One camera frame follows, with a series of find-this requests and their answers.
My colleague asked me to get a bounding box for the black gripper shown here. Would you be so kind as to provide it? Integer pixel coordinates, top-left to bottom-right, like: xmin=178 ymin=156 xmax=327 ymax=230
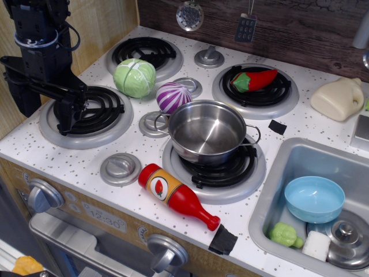
xmin=1 ymin=46 xmax=88 ymax=135

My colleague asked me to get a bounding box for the red toy chili pepper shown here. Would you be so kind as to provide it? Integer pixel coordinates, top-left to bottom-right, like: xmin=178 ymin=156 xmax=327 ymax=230
xmin=230 ymin=69 xmax=278 ymax=93

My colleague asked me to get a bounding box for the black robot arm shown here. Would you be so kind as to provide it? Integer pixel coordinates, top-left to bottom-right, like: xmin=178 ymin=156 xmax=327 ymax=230
xmin=1 ymin=1 xmax=88 ymax=136

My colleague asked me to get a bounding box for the front left black burner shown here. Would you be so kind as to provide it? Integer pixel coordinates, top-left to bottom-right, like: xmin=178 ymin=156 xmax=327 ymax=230
xmin=39 ymin=85 xmax=134 ymax=150

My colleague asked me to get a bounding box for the black burner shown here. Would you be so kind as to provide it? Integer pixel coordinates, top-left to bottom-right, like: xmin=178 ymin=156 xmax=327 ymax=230
xmin=212 ymin=63 xmax=299 ymax=120
xmin=162 ymin=140 xmax=266 ymax=205
xmin=39 ymin=85 xmax=134 ymax=150
xmin=106 ymin=37 xmax=183 ymax=82

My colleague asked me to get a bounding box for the green toy cabbage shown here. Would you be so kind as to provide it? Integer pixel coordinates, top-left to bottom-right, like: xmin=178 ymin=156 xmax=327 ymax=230
xmin=113 ymin=58 xmax=156 ymax=98

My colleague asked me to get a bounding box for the left oven knob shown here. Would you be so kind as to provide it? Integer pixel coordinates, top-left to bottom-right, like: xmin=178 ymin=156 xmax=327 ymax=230
xmin=28 ymin=178 xmax=65 ymax=213

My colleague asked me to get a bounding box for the oven knob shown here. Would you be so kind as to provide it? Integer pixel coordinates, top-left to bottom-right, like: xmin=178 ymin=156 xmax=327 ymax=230
xmin=147 ymin=234 xmax=189 ymax=275
xmin=28 ymin=178 xmax=65 ymax=213

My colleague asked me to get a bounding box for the front grey stove knob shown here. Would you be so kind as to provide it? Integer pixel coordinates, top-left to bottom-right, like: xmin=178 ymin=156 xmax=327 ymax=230
xmin=100 ymin=153 xmax=142 ymax=186

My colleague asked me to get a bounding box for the grey stove knob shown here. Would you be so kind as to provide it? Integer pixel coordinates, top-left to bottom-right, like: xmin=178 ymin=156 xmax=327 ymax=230
xmin=100 ymin=153 xmax=142 ymax=186
xmin=194 ymin=46 xmax=225 ymax=69
xmin=174 ymin=77 xmax=202 ymax=99
xmin=139 ymin=111 xmax=169 ymax=139

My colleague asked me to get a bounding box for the centre grey stove knob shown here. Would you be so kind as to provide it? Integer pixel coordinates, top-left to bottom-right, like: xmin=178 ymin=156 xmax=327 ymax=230
xmin=139 ymin=111 xmax=169 ymax=139

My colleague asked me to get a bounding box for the back left black burner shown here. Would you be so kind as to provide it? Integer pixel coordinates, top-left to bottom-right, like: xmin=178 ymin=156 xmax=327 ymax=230
xmin=106 ymin=37 xmax=183 ymax=82

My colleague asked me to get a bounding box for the purple striped toy onion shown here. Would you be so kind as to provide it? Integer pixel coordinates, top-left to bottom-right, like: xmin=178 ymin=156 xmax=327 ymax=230
xmin=156 ymin=82 xmax=193 ymax=114

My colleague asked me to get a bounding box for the oven clock display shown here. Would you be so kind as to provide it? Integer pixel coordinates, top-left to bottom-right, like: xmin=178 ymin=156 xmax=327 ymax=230
xmin=82 ymin=202 xmax=127 ymax=233

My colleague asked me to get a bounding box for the red toy ketchup bottle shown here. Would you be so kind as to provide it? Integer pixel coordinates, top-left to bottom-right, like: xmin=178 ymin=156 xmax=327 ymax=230
xmin=138 ymin=163 xmax=221 ymax=231

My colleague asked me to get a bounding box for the middle grey stove knob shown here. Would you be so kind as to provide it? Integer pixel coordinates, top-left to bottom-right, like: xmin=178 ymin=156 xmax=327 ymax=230
xmin=174 ymin=77 xmax=202 ymax=99

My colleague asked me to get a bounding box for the stainless steel pot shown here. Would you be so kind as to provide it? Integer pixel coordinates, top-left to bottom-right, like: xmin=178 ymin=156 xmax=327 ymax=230
xmin=153 ymin=100 xmax=261 ymax=166

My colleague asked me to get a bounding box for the hanging metal strainer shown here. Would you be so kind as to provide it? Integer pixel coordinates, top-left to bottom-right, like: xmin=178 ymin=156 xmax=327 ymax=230
xmin=176 ymin=1 xmax=204 ymax=32

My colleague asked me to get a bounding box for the back grey stove knob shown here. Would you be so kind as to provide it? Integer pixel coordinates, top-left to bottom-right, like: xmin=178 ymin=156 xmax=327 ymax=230
xmin=194 ymin=46 xmax=225 ymax=69

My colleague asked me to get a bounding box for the orange object bottom left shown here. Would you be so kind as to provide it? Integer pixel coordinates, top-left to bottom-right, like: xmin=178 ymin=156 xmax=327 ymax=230
xmin=12 ymin=256 xmax=44 ymax=276

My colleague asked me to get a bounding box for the front right black burner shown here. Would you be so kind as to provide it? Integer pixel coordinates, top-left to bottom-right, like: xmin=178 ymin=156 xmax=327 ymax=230
xmin=162 ymin=140 xmax=266 ymax=205

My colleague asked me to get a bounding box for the right oven knob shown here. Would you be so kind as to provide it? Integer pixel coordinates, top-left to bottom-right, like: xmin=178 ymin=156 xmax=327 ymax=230
xmin=147 ymin=234 xmax=189 ymax=275

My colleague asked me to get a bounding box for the back right black burner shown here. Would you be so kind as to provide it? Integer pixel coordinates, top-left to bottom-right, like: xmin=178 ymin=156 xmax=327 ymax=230
xmin=212 ymin=63 xmax=299 ymax=120

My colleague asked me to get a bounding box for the small black tape square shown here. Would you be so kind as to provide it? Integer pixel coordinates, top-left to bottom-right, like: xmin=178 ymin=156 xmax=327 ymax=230
xmin=268 ymin=120 xmax=287 ymax=135

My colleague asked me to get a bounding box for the grey sink basin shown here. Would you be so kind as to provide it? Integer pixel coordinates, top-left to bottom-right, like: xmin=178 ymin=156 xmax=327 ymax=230
xmin=249 ymin=138 xmax=368 ymax=276

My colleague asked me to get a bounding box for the green toy vegetable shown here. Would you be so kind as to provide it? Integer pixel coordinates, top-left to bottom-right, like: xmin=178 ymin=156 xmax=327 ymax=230
xmin=269 ymin=222 xmax=304 ymax=248

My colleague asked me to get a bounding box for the light blue bowl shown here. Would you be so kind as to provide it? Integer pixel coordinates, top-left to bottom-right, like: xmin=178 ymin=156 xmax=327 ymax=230
xmin=284 ymin=176 xmax=345 ymax=224

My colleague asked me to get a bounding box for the cream toy jug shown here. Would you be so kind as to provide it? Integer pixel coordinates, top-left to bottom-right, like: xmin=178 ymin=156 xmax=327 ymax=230
xmin=310 ymin=77 xmax=364 ymax=121

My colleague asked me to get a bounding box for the white cylinder toy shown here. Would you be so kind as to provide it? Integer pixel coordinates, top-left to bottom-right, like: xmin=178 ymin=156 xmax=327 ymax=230
xmin=302 ymin=231 xmax=331 ymax=262

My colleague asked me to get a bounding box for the silver faucet base block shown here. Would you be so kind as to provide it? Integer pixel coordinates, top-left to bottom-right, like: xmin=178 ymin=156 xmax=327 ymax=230
xmin=350 ymin=115 xmax=369 ymax=151

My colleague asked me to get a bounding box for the silver faucet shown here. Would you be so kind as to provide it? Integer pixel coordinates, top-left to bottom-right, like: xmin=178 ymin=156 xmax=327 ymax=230
xmin=352 ymin=10 xmax=368 ymax=69

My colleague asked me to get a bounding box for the steel pot lid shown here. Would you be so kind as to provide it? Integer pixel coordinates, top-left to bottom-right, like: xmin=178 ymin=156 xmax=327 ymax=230
xmin=306 ymin=209 xmax=368 ymax=271

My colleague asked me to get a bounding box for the grey oven door handle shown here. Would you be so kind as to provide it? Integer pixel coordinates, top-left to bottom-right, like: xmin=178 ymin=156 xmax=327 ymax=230
xmin=29 ymin=213 xmax=159 ymax=276

